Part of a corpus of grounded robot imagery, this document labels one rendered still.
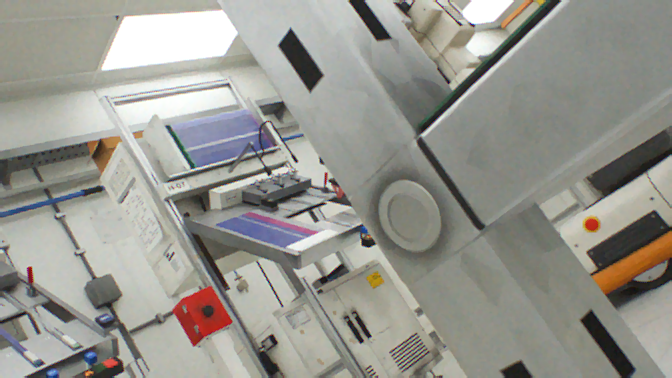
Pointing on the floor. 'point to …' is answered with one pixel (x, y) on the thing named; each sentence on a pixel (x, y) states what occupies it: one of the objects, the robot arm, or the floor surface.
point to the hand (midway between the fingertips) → (340, 196)
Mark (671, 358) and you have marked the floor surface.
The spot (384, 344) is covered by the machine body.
